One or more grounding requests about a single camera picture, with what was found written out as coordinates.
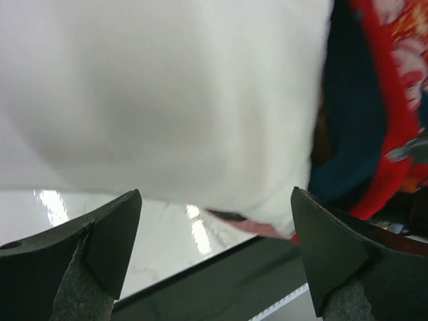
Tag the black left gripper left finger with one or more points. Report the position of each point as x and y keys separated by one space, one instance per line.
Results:
x=74 y=271

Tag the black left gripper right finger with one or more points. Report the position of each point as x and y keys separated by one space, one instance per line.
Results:
x=356 y=270

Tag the red patterned pillowcase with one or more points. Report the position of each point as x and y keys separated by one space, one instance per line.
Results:
x=331 y=97

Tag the white pillow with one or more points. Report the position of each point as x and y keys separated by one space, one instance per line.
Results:
x=211 y=103

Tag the white slotted cable duct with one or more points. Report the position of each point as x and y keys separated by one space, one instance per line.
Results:
x=281 y=303

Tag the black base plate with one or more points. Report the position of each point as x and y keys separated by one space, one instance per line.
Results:
x=234 y=285

